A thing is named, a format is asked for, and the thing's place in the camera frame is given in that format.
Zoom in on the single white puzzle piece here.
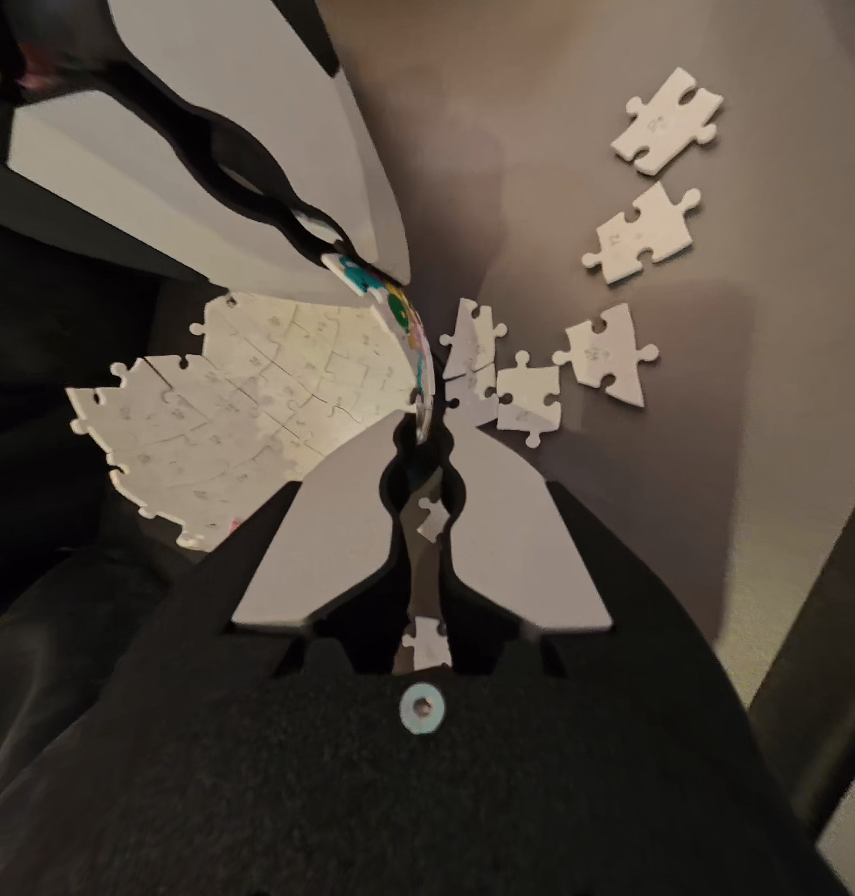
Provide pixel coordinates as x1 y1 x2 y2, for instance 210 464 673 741
404 497 453 673

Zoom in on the partly built white puzzle ball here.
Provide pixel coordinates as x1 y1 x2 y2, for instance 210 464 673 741
67 252 442 554

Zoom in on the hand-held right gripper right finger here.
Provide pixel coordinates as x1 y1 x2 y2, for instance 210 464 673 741
435 416 613 639

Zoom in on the puzzle pieces group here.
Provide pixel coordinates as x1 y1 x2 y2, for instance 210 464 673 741
439 68 723 449

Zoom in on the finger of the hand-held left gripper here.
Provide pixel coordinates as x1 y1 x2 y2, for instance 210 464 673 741
5 96 386 302
103 0 414 295

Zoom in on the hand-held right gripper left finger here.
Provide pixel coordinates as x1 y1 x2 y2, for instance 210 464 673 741
232 416 418 639

